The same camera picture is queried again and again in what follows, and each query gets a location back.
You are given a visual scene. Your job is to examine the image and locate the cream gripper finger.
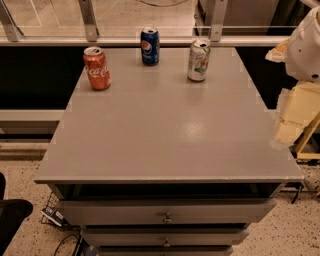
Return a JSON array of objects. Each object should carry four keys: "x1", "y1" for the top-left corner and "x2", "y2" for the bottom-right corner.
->
[
  {"x1": 270, "y1": 81, "x2": 320, "y2": 149},
  {"x1": 265, "y1": 39, "x2": 288, "y2": 63}
]

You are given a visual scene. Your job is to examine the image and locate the red Coca-Cola can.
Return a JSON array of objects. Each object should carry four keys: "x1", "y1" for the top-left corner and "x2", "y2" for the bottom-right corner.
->
[{"x1": 83, "y1": 46, "x2": 111, "y2": 90}]

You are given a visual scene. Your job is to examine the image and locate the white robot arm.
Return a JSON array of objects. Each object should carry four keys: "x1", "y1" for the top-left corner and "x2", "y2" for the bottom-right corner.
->
[{"x1": 265, "y1": 7, "x2": 320, "y2": 148}]

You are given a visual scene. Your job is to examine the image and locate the white green 7up can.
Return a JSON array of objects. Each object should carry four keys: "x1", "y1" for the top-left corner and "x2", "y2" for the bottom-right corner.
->
[{"x1": 187, "y1": 39, "x2": 211, "y2": 81}]

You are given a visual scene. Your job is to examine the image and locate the blue Pepsi can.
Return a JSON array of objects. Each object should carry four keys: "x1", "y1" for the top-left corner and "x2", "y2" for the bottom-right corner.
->
[{"x1": 140, "y1": 27, "x2": 160, "y2": 65}]

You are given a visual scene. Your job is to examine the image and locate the grey drawer cabinet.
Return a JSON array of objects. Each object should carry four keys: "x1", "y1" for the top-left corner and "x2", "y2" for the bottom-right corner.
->
[{"x1": 36, "y1": 48, "x2": 303, "y2": 256}]

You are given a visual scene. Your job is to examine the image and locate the metal top drawer knob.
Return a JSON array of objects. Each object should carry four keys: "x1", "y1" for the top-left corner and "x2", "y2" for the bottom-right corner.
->
[{"x1": 162, "y1": 212, "x2": 173, "y2": 224}]

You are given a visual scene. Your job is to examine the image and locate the metal drawer knob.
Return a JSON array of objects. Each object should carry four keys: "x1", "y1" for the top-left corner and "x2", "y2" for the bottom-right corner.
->
[
  {"x1": 162, "y1": 238, "x2": 171, "y2": 248},
  {"x1": 162, "y1": 212, "x2": 173, "y2": 224}
]

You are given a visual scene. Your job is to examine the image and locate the bottom grey drawer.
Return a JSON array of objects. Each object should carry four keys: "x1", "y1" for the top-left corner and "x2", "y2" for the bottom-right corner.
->
[{"x1": 98, "y1": 247, "x2": 233, "y2": 256}]

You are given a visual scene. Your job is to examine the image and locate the grey drawer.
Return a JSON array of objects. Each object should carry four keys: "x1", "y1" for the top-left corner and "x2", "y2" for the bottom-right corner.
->
[
  {"x1": 82, "y1": 228, "x2": 248, "y2": 246},
  {"x1": 56, "y1": 199, "x2": 276, "y2": 226},
  {"x1": 98, "y1": 247, "x2": 233, "y2": 256}
]

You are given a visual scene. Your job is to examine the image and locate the middle grey drawer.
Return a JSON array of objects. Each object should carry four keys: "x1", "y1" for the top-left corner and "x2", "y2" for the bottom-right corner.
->
[{"x1": 82, "y1": 228, "x2": 248, "y2": 246}]

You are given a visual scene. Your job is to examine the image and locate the metal middle drawer knob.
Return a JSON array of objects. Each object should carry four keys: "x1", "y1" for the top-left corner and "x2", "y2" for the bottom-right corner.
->
[{"x1": 162, "y1": 238, "x2": 171, "y2": 248}]

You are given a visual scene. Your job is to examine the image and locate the top grey drawer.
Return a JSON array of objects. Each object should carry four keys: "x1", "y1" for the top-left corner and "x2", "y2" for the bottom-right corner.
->
[{"x1": 56, "y1": 199, "x2": 276, "y2": 226}]

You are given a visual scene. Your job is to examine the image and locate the glass railing with metal posts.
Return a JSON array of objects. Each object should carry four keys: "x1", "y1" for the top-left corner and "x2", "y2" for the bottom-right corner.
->
[{"x1": 0, "y1": 0, "x2": 319, "y2": 47}]

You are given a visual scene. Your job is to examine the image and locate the blue white device on floor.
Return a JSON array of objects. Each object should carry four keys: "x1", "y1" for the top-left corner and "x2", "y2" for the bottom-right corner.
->
[{"x1": 41, "y1": 206, "x2": 64, "y2": 227}]

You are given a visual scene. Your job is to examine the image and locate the black chair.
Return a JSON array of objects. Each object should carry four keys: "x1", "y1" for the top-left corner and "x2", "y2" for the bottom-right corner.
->
[{"x1": 0, "y1": 173, "x2": 33, "y2": 256}]

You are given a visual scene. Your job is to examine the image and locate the yellow frame stand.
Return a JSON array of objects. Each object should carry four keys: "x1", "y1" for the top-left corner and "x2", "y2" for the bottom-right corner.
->
[{"x1": 294, "y1": 112, "x2": 320, "y2": 160}]

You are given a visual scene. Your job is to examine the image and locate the black floor cable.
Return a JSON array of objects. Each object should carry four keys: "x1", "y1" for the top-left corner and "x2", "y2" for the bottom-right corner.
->
[{"x1": 53, "y1": 233, "x2": 84, "y2": 256}]

